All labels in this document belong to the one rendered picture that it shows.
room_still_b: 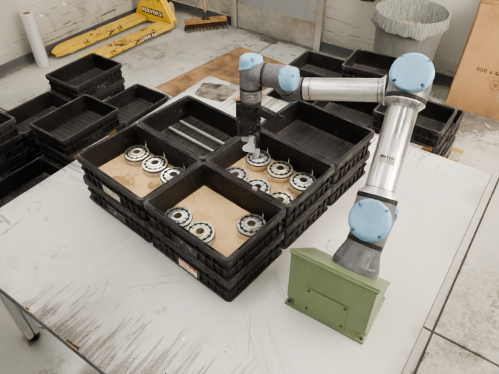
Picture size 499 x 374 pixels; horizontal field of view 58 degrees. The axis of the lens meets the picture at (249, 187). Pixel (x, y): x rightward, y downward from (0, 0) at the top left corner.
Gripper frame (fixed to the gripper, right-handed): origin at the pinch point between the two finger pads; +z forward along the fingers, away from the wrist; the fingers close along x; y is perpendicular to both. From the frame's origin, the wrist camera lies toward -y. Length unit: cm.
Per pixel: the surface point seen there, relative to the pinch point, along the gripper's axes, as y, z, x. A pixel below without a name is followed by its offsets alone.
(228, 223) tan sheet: 11.6, 19.2, 16.1
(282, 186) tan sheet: -10.0, 17.0, -1.9
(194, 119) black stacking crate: 25, 11, -52
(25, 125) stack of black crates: 135, 47, -126
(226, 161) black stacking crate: 10.8, 11.8, -14.0
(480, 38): -188, 23, -193
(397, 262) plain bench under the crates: -49, 33, 26
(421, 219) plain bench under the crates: -65, 31, 6
